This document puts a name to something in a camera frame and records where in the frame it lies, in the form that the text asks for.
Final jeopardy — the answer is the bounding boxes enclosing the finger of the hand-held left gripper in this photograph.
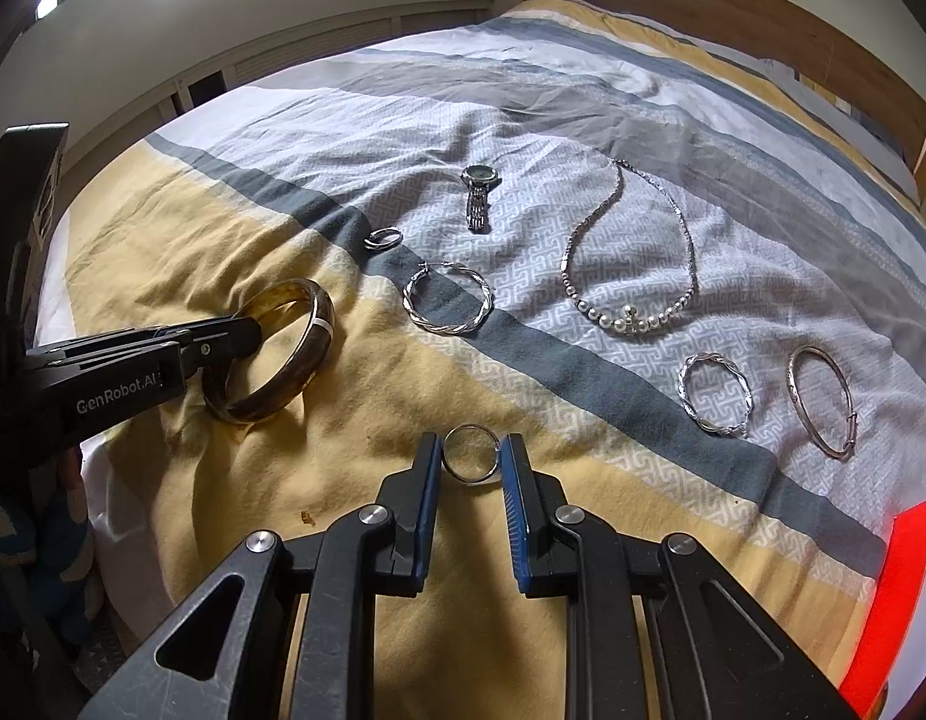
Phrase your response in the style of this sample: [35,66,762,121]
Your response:
[178,334,263,391]
[29,316,263,362]

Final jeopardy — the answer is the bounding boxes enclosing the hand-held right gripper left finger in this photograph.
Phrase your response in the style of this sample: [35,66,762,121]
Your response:
[80,433,443,720]

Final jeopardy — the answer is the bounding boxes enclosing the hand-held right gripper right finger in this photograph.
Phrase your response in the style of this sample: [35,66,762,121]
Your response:
[500,433,861,720]

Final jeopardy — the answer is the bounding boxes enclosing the plain silver ring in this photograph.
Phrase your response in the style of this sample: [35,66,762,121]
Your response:
[442,424,501,485]

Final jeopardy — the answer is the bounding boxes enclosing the amber bangle with silver band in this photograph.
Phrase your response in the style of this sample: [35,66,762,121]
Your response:
[200,277,336,425]

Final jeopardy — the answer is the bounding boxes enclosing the large twisted silver hoop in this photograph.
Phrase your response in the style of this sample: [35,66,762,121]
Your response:
[403,261,495,336]

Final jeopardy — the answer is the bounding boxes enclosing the twisted silver bracelet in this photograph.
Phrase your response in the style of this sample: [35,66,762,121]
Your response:
[679,351,753,438]

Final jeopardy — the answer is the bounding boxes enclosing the silver rings and keychains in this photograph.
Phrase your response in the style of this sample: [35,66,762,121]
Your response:
[560,157,698,338]

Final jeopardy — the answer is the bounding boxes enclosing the silver wristwatch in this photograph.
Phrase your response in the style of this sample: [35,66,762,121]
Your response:
[460,163,503,233]

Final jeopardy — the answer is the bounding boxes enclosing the thin silver bangle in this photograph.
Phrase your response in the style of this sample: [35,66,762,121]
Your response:
[787,345,860,460]

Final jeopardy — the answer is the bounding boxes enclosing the red jewelry box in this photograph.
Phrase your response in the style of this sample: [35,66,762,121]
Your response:
[838,496,926,710]

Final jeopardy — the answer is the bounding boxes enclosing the blue printed clothing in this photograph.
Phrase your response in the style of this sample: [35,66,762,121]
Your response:
[0,457,104,638]

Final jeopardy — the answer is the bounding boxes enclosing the bed with striped duvet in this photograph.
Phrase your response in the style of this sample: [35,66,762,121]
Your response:
[31,0,926,720]

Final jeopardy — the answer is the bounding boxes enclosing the wooden headboard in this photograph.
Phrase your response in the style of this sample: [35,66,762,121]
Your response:
[566,0,926,203]

